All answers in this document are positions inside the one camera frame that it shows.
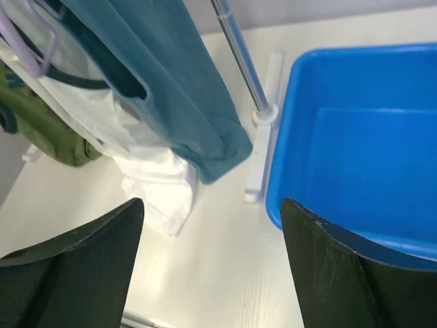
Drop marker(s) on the teal tank top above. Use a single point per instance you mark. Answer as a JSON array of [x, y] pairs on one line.
[[187, 101]]

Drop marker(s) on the lavender plastic hanger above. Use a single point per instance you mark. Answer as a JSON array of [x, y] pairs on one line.
[[16, 42]]

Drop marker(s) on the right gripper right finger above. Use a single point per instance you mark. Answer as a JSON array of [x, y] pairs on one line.
[[345, 280]]

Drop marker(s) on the blue plastic bin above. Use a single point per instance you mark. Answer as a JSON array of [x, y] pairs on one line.
[[357, 143]]

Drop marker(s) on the white clothes rack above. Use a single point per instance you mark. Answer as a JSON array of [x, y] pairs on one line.
[[265, 98]]

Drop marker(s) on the white navy-trimmed tank top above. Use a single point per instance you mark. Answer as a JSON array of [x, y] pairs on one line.
[[75, 89]]

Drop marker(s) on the green tank top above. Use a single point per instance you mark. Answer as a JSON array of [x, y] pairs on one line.
[[24, 112]]

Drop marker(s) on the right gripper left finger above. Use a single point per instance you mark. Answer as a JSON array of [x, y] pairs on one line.
[[77, 279]]

